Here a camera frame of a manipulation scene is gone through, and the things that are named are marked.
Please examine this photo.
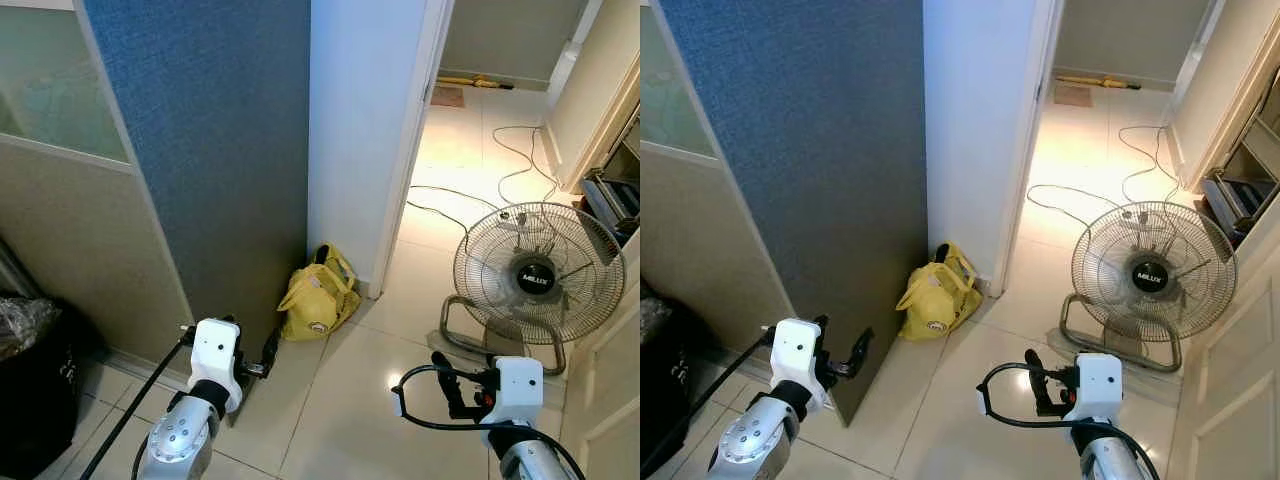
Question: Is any yellow bag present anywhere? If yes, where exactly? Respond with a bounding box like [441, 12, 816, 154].
[277, 243, 362, 342]
[896, 242, 984, 343]

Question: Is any cream panelled wooden door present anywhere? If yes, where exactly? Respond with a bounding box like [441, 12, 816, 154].
[1165, 205, 1280, 480]
[558, 228, 641, 480]

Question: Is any metal floor fan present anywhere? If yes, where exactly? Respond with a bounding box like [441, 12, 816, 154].
[1059, 200, 1240, 374]
[440, 202, 627, 377]

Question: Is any blue fabric partition panel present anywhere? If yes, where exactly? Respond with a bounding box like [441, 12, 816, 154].
[82, 0, 312, 426]
[655, 0, 932, 427]

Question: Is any black rubbish bag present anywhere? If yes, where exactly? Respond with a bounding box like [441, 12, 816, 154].
[640, 284, 703, 473]
[0, 290, 87, 480]

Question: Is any cream shelf unit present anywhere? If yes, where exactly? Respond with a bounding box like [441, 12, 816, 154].
[578, 100, 641, 247]
[1199, 75, 1280, 253]

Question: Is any frosted glass window pane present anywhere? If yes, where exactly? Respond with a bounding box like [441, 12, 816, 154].
[640, 5, 720, 160]
[0, 8, 132, 165]

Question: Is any yellow umbrella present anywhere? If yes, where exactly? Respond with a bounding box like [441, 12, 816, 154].
[437, 73, 515, 91]
[1056, 73, 1143, 92]

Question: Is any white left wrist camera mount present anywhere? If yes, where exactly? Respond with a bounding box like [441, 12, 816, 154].
[188, 318, 245, 413]
[771, 318, 830, 412]

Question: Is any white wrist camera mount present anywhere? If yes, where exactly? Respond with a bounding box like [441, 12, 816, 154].
[188, 318, 245, 413]
[771, 318, 830, 412]
[491, 356, 545, 427]
[1069, 352, 1125, 424]

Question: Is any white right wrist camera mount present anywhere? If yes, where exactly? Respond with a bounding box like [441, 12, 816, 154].
[491, 356, 545, 427]
[1069, 352, 1125, 424]

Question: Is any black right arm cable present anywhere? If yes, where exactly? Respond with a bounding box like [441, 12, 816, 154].
[391, 364, 588, 480]
[976, 361, 1162, 480]

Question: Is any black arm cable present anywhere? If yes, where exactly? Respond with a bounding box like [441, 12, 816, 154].
[976, 361, 1162, 480]
[391, 364, 588, 480]
[640, 333, 777, 478]
[78, 327, 194, 480]

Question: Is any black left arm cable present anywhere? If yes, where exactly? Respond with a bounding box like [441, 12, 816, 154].
[78, 327, 194, 480]
[640, 333, 777, 478]

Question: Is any thin grey floor cable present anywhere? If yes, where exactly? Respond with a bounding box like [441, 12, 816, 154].
[1026, 124, 1183, 227]
[405, 124, 567, 227]

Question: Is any white door frame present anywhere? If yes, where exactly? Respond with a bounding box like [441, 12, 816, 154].
[921, 0, 1067, 299]
[308, 0, 456, 299]

